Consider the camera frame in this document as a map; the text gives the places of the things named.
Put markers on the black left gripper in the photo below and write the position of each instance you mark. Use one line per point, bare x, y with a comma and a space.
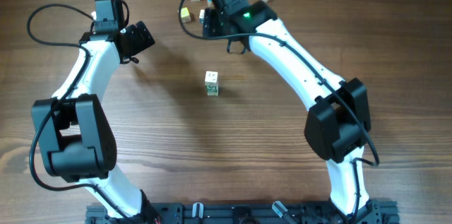
143, 41

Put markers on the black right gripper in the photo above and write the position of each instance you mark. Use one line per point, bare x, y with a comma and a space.
210, 23

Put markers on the plain white wooden block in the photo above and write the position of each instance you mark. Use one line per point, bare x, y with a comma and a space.
211, 78

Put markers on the white block green side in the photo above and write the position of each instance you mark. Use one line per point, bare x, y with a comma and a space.
212, 90

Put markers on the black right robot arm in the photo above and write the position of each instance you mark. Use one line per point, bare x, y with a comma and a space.
338, 120

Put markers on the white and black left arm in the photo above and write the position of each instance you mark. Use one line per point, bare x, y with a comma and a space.
73, 135

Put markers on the white and blue block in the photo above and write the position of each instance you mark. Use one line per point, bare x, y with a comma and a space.
201, 16

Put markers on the yellow top block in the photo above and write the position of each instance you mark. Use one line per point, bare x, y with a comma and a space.
185, 15

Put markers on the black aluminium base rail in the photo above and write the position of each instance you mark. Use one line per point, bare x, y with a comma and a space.
373, 212

